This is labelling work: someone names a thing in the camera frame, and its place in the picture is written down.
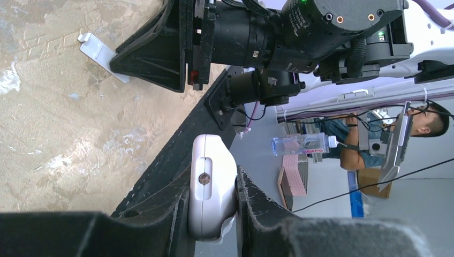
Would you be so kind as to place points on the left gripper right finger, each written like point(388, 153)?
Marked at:
point(264, 228)

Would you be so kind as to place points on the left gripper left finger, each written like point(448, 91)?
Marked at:
point(155, 227)

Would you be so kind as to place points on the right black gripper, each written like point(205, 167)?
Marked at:
point(172, 49)

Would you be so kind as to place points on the white battery cover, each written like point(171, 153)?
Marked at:
point(100, 53)

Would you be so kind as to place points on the white AC remote control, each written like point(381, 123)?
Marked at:
point(213, 201)

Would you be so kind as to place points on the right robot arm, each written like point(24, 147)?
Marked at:
point(342, 42)

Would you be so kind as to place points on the clear water bottle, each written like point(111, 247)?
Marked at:
point(304, 144)

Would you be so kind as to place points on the cardboard box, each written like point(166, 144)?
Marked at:
point(370, 176)

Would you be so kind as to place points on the seated person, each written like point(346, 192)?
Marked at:
point(430, 120)

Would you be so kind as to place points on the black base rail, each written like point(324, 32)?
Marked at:
point(175, 156)

